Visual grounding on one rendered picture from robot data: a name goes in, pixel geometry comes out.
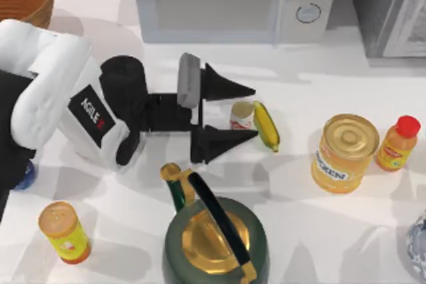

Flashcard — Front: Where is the pale grey rounded box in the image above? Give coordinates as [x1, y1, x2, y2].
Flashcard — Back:
[176, 52, 202, 109]

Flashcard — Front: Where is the red and white can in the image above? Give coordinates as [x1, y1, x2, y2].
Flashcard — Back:
[230, 101, 256, 131]

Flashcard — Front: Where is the yellow corn cob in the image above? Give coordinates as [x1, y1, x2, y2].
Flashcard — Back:
[253, 100, 281, 154]

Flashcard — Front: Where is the green and gold kettle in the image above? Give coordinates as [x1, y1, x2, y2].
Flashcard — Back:
[159, 162, 269, 284]

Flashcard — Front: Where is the pale microwave oven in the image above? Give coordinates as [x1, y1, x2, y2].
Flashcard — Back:
[130, 0, 342, 48]

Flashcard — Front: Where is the grey microwave knob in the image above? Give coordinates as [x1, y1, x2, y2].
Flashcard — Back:
[296, 2, 323, 25]

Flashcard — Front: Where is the large yellow can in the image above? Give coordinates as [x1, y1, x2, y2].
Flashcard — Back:
[310, 114, 381, 195]

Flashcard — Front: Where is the blue bottle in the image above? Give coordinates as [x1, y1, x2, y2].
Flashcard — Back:
[13, 160, 36, 191]

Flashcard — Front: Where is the yellow and orange can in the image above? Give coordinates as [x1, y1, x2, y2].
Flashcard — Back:
[37, 201, 92, 265]

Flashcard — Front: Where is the orange bottle with red cap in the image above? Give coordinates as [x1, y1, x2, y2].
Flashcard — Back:
[376, 115, 422, 172]

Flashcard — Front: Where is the microwave door handle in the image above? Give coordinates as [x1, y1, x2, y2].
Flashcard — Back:
[274, 0, 288, 48]

